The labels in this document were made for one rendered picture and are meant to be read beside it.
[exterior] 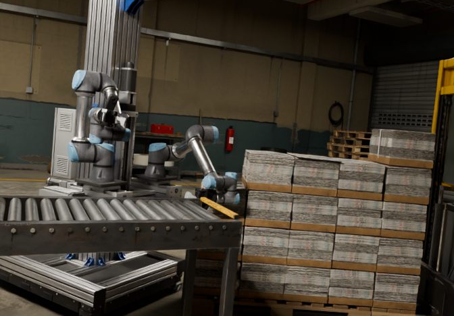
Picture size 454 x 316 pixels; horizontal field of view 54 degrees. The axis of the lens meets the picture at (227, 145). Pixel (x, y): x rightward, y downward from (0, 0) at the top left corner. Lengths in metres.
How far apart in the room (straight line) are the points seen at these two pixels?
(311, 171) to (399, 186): 0.57
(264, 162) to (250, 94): 7.51
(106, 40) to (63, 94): 6.15
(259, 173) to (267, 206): 0.22
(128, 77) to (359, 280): 1.97
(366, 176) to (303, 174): 0.40
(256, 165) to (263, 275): 0.70
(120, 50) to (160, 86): 6.45
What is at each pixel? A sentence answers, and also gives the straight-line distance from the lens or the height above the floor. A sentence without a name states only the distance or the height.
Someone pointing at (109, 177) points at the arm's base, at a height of 0.85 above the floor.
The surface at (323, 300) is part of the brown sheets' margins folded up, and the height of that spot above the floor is 0.17.
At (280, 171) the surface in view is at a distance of 2.82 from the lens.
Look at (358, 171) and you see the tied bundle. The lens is 2.94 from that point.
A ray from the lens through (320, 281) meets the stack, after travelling 3.03.
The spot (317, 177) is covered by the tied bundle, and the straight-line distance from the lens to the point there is 2.88.
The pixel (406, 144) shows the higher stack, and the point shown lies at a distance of 3.04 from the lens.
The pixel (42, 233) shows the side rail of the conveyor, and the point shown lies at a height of 0.76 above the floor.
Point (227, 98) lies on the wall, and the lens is 10.01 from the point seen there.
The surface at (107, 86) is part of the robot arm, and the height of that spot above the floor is 1.39.
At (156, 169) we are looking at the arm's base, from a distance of 3.12.
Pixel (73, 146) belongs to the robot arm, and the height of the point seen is 1.02.
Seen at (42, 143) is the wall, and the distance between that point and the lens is 9.15.
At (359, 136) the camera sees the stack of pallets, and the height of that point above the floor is 1.20.
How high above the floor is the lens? 1.24
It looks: 3 degrees down
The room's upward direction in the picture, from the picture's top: 5 degrees clockwise
